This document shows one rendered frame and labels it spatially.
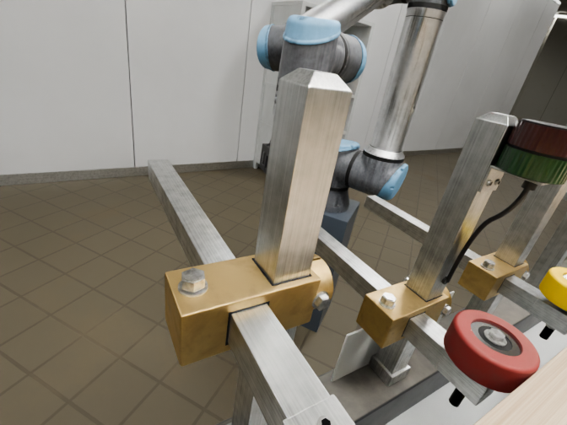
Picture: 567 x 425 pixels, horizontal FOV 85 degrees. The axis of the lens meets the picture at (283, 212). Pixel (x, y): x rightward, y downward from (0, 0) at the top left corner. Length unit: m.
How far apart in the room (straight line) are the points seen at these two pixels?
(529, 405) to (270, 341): 0.24
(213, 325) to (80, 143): 2.73
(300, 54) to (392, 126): 0.65
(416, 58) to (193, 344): 1.04
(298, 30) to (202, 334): 0.46
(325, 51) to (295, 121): 0.37
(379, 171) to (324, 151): 0.96
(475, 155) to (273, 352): 0.30
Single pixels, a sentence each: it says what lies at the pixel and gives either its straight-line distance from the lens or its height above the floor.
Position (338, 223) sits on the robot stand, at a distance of 1.25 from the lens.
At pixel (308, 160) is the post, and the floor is 1.07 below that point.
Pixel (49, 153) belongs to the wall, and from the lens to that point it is 2.94.
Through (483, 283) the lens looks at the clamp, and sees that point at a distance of 0.63.
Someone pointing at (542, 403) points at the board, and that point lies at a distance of 0.38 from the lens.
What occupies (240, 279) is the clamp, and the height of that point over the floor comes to 0.97.
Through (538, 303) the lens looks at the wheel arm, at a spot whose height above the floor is 0.85.
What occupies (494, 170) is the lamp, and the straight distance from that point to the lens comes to 0.41.
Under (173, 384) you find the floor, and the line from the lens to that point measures 1.37.
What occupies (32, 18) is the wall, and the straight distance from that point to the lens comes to 2.79.
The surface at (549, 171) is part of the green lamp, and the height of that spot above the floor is 1.07.
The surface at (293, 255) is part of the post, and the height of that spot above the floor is 1.00.
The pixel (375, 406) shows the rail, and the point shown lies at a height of 0.70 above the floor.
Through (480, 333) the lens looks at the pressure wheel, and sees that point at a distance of 0.41.
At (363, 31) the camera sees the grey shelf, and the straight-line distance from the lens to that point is 3.66.
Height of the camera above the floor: 1.13
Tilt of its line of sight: 26 degrees down
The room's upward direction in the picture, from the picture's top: 10 degrees clockwise
